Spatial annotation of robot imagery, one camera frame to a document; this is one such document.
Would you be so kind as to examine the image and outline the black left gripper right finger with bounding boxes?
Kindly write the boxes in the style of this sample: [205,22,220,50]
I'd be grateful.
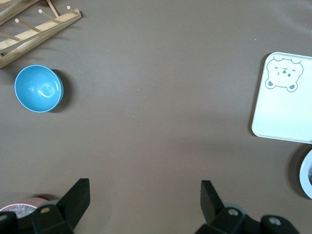
[195,180,299,234]

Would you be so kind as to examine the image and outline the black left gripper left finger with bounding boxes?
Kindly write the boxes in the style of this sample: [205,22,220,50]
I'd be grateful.
[0,178,91,234]

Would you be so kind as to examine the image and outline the pale blue round plate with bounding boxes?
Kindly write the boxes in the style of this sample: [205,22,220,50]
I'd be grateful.
[299,149,312,199]

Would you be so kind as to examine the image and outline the pink bowl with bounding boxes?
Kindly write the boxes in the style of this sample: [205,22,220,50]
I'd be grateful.
[0,196,51,220]

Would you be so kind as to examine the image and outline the clear ice cubes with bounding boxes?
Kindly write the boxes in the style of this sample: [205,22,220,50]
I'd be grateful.
[4,204,38,216]

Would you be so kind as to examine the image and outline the cream bear print tray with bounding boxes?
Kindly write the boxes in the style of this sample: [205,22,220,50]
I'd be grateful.
[251,51,312,144]

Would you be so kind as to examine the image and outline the blue bowl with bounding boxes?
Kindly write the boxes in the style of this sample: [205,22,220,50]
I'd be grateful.
[14,64,65,114]

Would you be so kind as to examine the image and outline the wooden dish rack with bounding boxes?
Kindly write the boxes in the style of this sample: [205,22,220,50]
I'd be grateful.
[0,0,82,70]

